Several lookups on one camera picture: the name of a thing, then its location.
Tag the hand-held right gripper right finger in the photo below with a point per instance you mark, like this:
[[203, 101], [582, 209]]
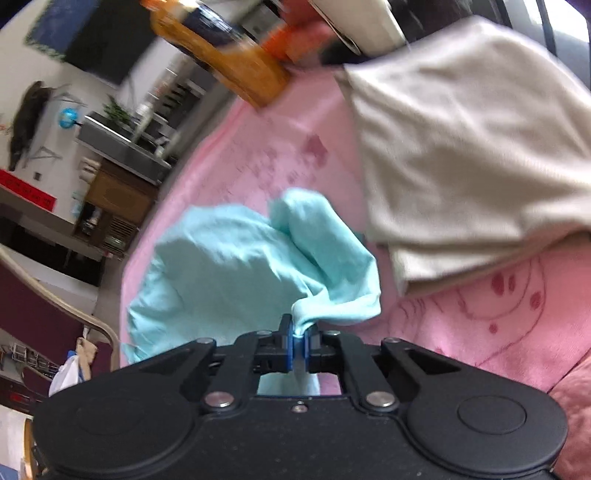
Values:
[[306, 347]]

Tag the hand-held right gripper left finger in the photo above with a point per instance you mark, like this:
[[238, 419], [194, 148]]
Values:
[[289, 347]]

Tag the teal t-shirt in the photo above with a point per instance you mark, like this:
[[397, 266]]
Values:
[[221, 267]]

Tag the pink printed blanket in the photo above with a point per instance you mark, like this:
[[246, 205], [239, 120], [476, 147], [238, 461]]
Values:
[[461, 332]]

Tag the tan crumpled cloth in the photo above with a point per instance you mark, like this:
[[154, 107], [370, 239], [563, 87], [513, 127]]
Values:
[[87, 353]]

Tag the white cloth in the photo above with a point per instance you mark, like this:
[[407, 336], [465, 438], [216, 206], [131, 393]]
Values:
[[64, 376]]

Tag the wooden cabinet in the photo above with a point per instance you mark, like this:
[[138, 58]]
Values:
[[117, 198]]

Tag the beige folded garment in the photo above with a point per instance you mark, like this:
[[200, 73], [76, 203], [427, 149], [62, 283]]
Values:
[[452, 147]]

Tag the maroon padded chair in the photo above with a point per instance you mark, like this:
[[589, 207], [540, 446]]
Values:
[[41, 309]]

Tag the grey metal counter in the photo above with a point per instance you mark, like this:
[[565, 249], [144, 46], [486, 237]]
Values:
[[124, 147]]

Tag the green potted plant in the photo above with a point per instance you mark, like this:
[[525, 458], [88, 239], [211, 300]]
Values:
[[119, 112]]

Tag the yellow plush toy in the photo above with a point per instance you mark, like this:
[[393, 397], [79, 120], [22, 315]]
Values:
[[231, 60]]

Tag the orange plush toy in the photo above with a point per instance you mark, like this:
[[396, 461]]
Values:
[[295, 39]]

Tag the blue round ornament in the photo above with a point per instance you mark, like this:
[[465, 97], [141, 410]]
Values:
[[69, 116]]

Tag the white box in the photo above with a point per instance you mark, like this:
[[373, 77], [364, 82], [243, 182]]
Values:
[[355, 21]]

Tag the dark hanging jacket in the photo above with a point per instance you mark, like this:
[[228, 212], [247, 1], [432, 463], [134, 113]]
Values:
[[27, 120]]

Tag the red wall banner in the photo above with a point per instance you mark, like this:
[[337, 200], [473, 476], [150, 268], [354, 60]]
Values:
[[27, 189]]

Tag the dark wall screen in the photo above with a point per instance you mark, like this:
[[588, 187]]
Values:
[[97, 37]]

